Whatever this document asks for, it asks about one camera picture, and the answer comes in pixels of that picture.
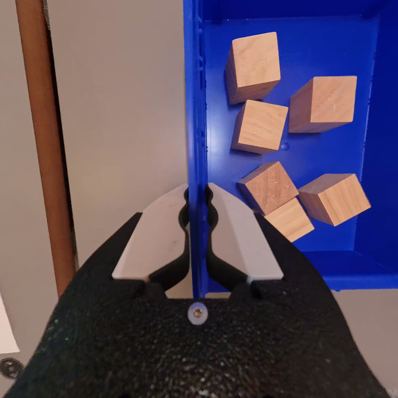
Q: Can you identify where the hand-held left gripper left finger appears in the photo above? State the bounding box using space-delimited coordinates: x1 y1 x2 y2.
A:
111 183 191 292

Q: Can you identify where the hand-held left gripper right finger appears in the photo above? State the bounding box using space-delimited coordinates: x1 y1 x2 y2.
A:
206 183 285 293

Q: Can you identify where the pile of wooden cubes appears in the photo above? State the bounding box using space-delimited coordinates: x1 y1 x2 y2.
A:
224 31 372 243

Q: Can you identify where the blue plastic bin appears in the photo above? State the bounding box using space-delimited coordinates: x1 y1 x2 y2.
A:
183 0 398 299

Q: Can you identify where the black round table grommet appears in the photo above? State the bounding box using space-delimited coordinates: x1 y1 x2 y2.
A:
0 358 24 378

